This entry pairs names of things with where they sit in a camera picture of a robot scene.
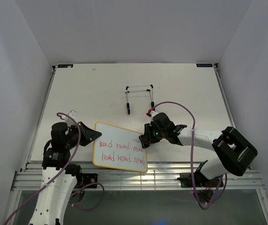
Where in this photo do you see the left blue corner label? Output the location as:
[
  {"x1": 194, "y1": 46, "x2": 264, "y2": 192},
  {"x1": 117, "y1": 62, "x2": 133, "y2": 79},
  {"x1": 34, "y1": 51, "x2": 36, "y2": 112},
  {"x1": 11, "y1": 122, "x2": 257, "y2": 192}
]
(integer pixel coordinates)
[{"x1": 57, "y1": 64, "x2": 74, "y2": 68}]

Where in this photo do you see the wire whiteboard stand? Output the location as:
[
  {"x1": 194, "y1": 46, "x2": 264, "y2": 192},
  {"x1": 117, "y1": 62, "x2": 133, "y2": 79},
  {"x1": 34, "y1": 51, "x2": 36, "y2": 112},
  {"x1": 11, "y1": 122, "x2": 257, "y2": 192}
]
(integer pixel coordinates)
[{"x1": 125, "y1": 84, "x2": 155, "y2": 115}]

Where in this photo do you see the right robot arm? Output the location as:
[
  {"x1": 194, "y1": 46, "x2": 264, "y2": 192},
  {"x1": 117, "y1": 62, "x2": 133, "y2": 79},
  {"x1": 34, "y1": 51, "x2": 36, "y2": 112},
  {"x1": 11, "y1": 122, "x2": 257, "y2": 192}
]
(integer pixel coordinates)
[{"x1": 139, "y1": 112, "x2": 258, "y2": 187}]

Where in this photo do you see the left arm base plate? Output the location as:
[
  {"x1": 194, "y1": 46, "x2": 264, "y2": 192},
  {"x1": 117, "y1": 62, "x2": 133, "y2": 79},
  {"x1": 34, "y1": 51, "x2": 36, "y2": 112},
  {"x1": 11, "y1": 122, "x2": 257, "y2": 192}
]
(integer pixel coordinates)
[{"x1": 74, "y1": 173, "x2": 98, "y2": 189}]

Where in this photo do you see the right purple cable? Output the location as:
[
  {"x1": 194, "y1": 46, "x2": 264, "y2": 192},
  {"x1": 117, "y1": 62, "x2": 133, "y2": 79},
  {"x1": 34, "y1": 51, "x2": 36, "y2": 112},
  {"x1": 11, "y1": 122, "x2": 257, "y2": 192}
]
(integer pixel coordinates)
[{"x1": 150, "y1": 101, "x2": 228, "y2": 210}]

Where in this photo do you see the blue corner label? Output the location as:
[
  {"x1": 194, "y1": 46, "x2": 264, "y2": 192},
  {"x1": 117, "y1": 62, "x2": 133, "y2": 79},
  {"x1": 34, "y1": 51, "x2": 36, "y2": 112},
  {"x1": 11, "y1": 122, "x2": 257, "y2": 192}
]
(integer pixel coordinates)
[
  {"x1": 57, "y1": 64, "x2": 74, "y2": 68},
  {"x1": 196, "y1": 63, "x2": 213, "y2": 68}
]

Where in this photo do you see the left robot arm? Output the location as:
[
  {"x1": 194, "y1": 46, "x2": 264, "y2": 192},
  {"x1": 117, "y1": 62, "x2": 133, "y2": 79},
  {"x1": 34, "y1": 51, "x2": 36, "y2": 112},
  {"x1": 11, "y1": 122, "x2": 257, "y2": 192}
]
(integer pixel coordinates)
[{"x1": 29, "y1": 122, "x2": 102, "y2": 225}]

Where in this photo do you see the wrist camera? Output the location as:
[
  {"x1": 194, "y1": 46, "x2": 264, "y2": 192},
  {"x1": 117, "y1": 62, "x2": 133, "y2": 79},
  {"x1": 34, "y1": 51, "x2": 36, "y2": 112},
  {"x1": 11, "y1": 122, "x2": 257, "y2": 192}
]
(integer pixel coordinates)
[
  {"x1": 62, "y1": 110, "x2": 77, "y2": 126},
  {"x1": 146, "y1": 108, "x2": 158, "y2": 118}
]

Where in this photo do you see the yellow framed whiteboard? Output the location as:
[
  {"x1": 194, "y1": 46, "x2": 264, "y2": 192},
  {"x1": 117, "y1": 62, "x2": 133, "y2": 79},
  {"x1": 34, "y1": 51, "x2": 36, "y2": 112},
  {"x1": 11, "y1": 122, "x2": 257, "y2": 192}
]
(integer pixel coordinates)
[{"x1": 92, "y1": 121, "x2": 148, "y2": 173}]

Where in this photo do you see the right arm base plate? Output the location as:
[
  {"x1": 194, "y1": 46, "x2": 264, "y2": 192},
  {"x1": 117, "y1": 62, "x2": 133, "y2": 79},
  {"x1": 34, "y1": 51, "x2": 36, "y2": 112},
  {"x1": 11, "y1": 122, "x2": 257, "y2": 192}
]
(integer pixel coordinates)
[{"x1": 177, "y1": 173, "x2": 219, "y2": 188}]

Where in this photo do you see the right blue corner label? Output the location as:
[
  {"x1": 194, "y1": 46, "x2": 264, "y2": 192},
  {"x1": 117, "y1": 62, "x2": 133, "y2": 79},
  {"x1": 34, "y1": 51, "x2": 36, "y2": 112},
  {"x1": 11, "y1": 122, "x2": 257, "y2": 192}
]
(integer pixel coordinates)
[{"x1": 196, "y1": 63, "x2": 213, "y2": 68}]

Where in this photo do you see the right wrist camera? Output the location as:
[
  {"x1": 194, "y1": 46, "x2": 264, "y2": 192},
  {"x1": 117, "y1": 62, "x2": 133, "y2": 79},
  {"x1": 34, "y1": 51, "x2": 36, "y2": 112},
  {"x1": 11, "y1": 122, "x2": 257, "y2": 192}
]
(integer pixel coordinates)
[{"x1": 146, "y1": 108, "x2": 158, "y2": 118}]

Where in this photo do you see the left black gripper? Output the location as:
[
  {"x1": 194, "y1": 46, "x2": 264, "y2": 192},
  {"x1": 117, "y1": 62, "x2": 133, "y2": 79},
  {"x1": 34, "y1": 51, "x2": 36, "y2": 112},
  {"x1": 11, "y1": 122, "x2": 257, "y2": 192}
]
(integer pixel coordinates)
[{"x1": 65, "y1": 121, "x2": 103, "y2": 149}]

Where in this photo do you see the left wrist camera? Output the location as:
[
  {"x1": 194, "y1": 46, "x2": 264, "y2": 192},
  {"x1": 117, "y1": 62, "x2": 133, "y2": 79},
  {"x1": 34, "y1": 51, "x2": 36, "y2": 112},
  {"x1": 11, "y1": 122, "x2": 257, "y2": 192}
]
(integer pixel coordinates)
[{"x1": 62, "y1": 110, "x2": 77, "y2": 126}]

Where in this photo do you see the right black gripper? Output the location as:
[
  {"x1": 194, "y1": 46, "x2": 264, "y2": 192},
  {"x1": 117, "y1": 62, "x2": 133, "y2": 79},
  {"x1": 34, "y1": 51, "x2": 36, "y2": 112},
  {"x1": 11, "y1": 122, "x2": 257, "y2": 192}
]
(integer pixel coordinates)
[{"x1": 141, "y1": 122, "x2": 167, "y2": 144}]

